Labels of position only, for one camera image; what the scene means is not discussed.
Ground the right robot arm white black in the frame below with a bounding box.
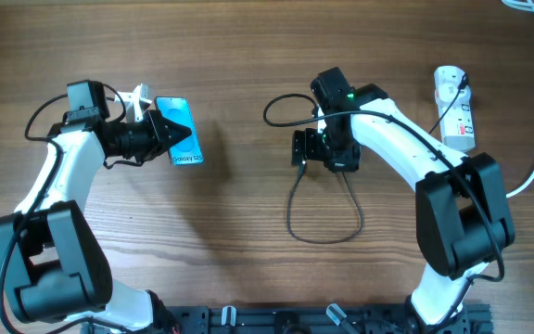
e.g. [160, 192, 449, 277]
[289, 67, 515, 333]

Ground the blue screen Galaxy smartphone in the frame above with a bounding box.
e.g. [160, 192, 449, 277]
[155, 96, 204, 166]

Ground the white power strip socket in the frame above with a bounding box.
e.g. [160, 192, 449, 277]
[430, 65, 476, 152]

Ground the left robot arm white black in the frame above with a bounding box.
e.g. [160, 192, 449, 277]
[0, 80, 193, 333]

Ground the black charger cable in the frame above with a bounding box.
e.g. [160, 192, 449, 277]
[286, 72, 470, 246]

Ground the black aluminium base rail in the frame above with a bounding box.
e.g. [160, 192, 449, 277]
[155, 303, 494, 334]

